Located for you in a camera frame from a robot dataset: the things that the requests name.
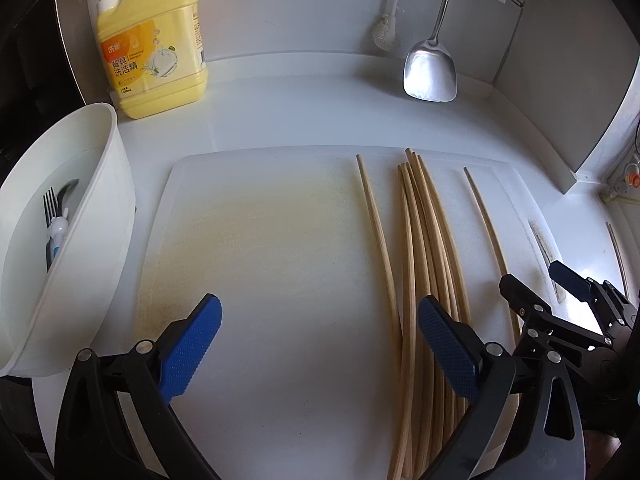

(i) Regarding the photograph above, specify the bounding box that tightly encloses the steel fork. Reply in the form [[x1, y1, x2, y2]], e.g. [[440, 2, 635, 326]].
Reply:
[[43, 188, 58, 228]]

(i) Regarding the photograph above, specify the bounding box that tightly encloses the yellow dish soap bottle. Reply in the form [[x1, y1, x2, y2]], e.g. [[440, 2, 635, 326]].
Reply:
[[96, 0, 208, 119]]

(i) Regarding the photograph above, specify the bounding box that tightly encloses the white bottle brush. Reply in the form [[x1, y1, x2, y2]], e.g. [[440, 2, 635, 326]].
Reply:
[[372, 0, 399, 53]]

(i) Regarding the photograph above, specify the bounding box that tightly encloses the white plastic basin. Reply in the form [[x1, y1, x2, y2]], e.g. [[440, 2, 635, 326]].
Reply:
[[1, 103, 136, 377]]

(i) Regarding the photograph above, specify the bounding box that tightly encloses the spoon with rabbit handle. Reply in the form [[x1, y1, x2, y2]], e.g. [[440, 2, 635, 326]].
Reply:
[[47, 179, 79, 270]]

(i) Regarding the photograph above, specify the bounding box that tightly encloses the steel spatula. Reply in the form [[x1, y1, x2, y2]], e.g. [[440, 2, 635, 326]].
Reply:
[[402, 0, 458, 103]]

